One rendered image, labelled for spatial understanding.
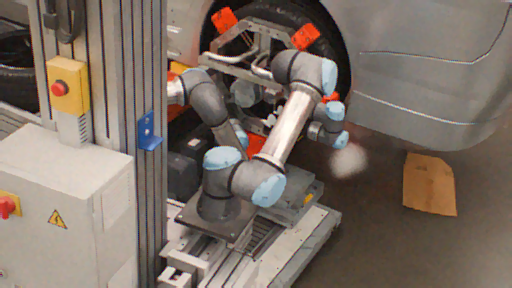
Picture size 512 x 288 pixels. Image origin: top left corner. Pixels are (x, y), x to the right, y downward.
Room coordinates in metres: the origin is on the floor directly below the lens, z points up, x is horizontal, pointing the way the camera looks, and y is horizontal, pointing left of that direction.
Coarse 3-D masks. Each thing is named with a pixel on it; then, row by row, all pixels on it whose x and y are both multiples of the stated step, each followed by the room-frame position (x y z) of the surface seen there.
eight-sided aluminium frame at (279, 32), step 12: (240, 24) 2.63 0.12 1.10; (252, 24) 2.61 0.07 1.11; (264, 24) 2.61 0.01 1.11; (276, 24) 2.61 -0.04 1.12; (228, 36) 2.66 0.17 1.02; (276, 36) 2.55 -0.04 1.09; (288, 36) 2.52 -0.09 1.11; (216, 48) 2.69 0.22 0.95; (288, 48) 2.52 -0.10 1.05; (216, 72) 2.69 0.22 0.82; (216, 84) 2.69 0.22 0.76; (240, 108) 2.69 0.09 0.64; (240, 120) 2.62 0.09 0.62; (252, 120) 2.63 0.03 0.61
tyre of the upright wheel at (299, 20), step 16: (256, 0) 2.83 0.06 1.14; (272, 0) 2.75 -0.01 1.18; (288, 0) 2.75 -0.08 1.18; (304, 0) 2.79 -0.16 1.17; (240, 16) 2.73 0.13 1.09; (256, 16) 2.69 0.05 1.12; (272, 16) 2.65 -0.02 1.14; (288, 16) 2.62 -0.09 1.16; (304, 16) 2.64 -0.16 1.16; (320, 16) 2.71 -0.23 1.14; (320, 32) 2.60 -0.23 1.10; (336, 32) 2.68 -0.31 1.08; (224, 48) 2.77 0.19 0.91; (320, 48) 2.54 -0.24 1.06; (336, 48) 2.61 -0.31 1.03; (336, 64) 2.56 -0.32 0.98; (224, 80) 2.76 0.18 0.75
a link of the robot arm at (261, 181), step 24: (288, 72) 1.90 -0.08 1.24; (312, 72) 1.87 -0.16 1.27; (336, 72) 1.92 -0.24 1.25; (312, 96) 1.83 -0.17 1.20; (288, 120) 1.75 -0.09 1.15; (264, 144) 1.71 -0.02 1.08; (288, 144) 1.70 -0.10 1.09; (240, 168) 1.63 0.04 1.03; (264, 168) 1.61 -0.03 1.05; (240, 192) 1.58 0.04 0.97; (264, 192) 1.55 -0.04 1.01
